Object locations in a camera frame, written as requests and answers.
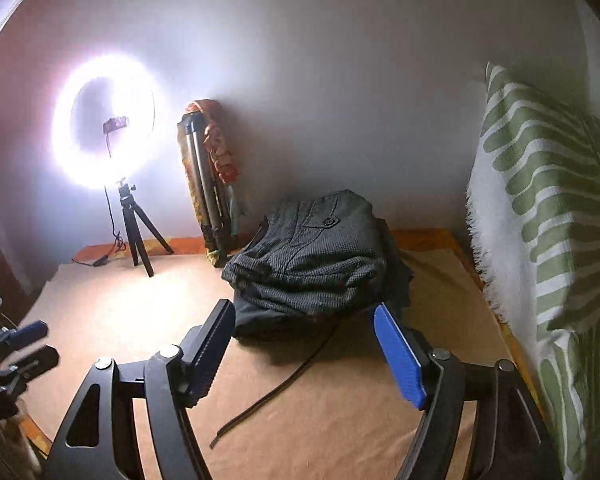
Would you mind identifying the dark folded pants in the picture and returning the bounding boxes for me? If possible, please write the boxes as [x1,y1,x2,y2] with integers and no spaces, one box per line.
[232,217,416,339]

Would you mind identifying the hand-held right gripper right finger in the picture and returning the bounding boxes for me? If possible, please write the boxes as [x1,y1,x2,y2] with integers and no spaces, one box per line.
[373,303,563,480]

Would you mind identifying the black cord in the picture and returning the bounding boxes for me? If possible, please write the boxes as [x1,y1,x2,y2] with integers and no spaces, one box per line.
[209,317,343,448]

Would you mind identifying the green white patterned cushion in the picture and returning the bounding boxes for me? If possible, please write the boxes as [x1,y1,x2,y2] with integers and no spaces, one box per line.
[465,62,600,480]

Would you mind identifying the black ring light cable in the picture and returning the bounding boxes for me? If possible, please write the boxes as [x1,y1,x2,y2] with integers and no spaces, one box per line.
[71,185,131,267]

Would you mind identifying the grey checked pants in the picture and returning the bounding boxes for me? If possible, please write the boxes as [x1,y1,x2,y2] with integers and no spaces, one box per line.
[221,190,413,318]

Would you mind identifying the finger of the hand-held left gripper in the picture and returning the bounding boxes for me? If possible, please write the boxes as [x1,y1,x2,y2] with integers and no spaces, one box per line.
[2,345,61,382]
[0,321,49,357]

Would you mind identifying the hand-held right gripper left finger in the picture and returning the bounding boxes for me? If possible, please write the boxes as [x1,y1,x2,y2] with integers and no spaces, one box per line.
[42,299,237,480]

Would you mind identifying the folded silver tripod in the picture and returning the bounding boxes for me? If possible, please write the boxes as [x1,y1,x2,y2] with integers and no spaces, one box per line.
[180,112,231,256]
[180,99,246,267]

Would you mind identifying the small black tripod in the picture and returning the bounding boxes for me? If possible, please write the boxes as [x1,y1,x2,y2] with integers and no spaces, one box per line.
[116,177,175,278]

